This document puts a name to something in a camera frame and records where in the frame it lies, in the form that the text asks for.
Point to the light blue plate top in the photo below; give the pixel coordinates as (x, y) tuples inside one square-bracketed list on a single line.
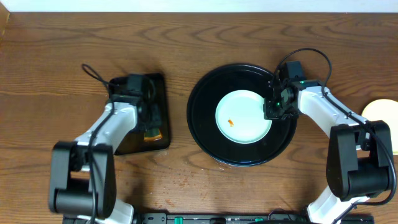
[(240, 118)]

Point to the black rectangular water tray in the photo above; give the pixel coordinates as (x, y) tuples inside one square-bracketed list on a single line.
[(154, 84)]

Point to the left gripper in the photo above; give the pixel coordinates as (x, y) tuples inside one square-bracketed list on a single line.
[(154, 121)]

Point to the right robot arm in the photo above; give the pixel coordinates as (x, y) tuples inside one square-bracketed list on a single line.
[(360, 167)]

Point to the round black tray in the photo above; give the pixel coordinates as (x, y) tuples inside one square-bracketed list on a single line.
[(201, 116)]

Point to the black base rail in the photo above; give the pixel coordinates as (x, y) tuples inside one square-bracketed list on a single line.
[(276, 216)]

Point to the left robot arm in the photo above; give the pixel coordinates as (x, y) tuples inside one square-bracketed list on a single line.
[(82, 173)]

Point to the green orange sponge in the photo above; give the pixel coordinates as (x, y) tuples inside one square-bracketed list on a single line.
[(153, 134)]

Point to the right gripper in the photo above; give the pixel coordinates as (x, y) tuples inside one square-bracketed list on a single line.
[(269, 113)]

